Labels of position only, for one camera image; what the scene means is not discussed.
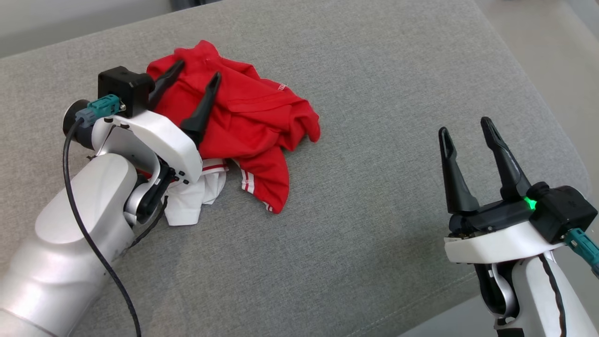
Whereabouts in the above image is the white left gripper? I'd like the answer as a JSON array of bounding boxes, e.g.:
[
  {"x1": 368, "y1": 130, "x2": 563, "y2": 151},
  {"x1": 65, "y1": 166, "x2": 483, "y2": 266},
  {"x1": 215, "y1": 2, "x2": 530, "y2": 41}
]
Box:
[{"x1": 90, "y1": 59, "x2": 222, "y2": 185}]

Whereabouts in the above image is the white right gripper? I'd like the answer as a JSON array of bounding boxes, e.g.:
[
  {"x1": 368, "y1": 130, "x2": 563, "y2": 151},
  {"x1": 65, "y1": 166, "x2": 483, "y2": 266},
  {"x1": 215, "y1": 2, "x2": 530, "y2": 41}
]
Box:
[{"x1": 438, "y1": 117, "x2": 567, "y2": 265}]

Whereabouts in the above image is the red white basketball jersey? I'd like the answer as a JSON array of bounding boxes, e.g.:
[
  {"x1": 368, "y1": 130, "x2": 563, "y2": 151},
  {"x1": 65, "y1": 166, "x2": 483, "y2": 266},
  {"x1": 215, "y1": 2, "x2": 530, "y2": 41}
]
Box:
[{"x1": 146, "y1": 39, "x2": 321, "y2": 227}]

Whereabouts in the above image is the grey fabric sofa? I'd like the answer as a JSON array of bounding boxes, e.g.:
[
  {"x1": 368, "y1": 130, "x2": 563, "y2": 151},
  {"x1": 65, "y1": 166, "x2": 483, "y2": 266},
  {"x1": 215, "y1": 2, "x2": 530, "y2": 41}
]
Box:
[{"x1": 0, "y1": 0, "x2": 593, "y2": 337}]

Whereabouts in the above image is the teal left camera connector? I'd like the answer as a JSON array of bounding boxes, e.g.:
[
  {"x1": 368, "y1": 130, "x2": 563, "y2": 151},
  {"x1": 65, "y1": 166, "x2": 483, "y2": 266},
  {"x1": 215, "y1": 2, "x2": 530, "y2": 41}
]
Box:
[{"x1": 75, "y1": 94, "x2": 122, "y2": 126}]

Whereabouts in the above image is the teal camera connector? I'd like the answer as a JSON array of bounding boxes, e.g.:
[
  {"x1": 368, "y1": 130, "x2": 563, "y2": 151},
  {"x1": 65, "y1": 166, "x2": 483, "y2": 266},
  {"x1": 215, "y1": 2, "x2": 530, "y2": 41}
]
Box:
[
  {"x1": 75, "y1": 94, "x2": 122, "y2": 126},
  {"x1": 563, "y1": 228, "x2": 599, "y2": 278}
]

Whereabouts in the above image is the teal right camera connector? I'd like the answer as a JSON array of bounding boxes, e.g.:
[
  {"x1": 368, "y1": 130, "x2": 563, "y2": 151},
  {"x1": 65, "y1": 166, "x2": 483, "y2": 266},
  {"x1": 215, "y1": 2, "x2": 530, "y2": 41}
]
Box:
[{"x1": 563, "y1": 228, "x2": 599, "y2": 278}]

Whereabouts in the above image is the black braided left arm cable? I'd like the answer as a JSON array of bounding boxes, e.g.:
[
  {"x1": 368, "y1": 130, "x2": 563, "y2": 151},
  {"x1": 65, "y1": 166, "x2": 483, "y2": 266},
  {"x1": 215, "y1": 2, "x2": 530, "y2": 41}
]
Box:
[{"x1": 130, "y1": 196, "x2": 169, "y2": 249}]

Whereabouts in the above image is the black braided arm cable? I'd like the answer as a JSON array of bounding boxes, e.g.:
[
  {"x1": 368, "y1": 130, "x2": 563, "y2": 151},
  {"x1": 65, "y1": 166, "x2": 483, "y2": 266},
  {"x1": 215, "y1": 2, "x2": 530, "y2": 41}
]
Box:
[
  {"x1": 538, "y1": 253, "x2": 568, "y2": 337},
  {"x1": 130, "y1": 196, "x2": 169, "y2": 249}
]

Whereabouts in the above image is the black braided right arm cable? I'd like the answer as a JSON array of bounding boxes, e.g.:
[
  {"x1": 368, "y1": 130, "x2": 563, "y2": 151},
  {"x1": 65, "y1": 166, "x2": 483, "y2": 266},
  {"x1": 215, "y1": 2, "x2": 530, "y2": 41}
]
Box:
[{"x1": 538, "y1": 253, "x2": 568, "y2": 337}]

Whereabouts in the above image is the black left camera cable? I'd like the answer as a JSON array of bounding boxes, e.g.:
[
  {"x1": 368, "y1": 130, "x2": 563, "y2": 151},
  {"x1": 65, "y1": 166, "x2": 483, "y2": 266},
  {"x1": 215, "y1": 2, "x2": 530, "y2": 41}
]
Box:
[{"x1": 62, "y1": 119, "x2": 142, "y2": 337}]

